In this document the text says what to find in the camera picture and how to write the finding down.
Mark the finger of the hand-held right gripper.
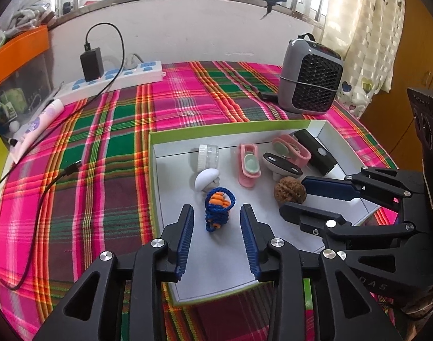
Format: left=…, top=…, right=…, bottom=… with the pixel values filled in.
left=280, top=202, right=428, bottom=278
left=303, top=166, right=425, bottom=207

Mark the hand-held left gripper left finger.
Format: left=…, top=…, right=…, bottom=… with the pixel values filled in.
left=34, top=204, right=196, bottom=341

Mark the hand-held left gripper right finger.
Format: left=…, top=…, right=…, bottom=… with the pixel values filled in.
left=240, top=203, right=403, bottom=341

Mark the blue cord with orange pieces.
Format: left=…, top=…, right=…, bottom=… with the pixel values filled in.
left=204, top=188, right=237, bottom=235

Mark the brown walnut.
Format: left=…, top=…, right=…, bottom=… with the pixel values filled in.
left=274, top=176, right=307, bottom=205

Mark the green and white cardboard box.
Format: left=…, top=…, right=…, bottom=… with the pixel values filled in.
left=149, top=120, right=391, bottom=306

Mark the black flashlight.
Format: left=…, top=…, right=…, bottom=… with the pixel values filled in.
left=294, top=129, right=338, bottom=176

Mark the pink holder with mint insert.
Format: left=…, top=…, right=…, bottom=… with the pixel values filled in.
left=271, top=134, right=312, bottom=167
left=238, top=143, right=262, bottom=188

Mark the green white mushroom-shaped toy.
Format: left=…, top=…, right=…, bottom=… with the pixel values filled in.
left=194, top=168, right=222, bottom=193

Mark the small clear plastic jar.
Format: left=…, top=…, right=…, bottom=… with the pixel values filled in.
left=197, top=144, right=220, bottom=171

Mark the wooden cabinet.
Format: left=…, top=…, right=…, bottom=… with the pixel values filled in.
left=359, top=0, right=433, bottom=171

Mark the grey space heater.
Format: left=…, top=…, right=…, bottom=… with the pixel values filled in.
left=277, top=34, right=345, bottom=116

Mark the plaid tablecloth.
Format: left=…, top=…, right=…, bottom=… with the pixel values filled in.
left=0, top=60, right=398, bottom=341

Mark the patterned curtain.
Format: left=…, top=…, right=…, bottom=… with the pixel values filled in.
left=319, top=0, right=407, bottom=119

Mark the white power strip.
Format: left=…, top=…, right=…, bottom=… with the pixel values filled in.
left=55, top=60, right=166, bottom=102

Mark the pink and white tube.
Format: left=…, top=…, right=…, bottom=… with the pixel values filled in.
left=10, top=99, right=65, bottom=164

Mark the black clip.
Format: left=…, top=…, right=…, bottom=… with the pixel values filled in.
left=259, top=0, right=288, bottom=20

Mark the black charger adapter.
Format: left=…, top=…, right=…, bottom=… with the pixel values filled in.
left=80, top=47, right=105, bottom=82

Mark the plastic bin with orange lid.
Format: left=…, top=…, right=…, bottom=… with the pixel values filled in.
left=0, top=25, right=55, bottom=125

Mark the white cloth bundle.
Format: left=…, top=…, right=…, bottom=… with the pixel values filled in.
left=5, top=0, right=57, bottom=31

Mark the black charging cable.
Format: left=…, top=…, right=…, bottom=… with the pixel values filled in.
left=0, top=23, right=125, bottom=290

